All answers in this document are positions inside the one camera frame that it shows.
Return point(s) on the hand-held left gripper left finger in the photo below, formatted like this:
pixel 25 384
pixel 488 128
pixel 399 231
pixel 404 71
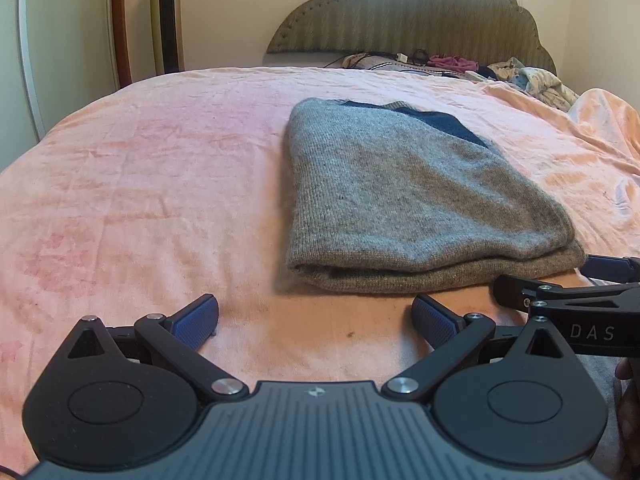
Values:
pixel 195 322

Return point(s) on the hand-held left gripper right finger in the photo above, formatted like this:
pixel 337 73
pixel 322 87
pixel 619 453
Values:
pixel 436 326

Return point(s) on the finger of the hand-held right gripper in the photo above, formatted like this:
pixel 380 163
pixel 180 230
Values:
pixel 615 267
pixel 515 291

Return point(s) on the grey sweater with navy sleeves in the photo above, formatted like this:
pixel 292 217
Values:
pixel 410 195

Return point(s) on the pile of light clothes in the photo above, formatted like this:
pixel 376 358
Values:
pixel 537 82

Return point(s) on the person's right hand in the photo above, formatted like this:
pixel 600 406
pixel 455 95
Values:
pixel 629 410

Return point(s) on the pink blanket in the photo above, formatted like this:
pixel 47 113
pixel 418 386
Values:
pixel 150 185

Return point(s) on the magenta cloth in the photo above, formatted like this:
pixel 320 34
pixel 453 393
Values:
pixel 452 63

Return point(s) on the patterned pillow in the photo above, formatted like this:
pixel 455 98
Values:
pixel 375 64

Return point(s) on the olive upholstered headboard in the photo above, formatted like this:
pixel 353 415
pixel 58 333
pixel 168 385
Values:
pixel 410 15

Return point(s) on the gold tower heater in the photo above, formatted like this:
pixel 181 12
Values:
pixel 167 25

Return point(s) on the flower print wardrobe door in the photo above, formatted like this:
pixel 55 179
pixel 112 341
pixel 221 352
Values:
pixel 55 50

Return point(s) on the wooden door frame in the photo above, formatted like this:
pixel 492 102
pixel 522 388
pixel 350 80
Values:
pixel 121 25

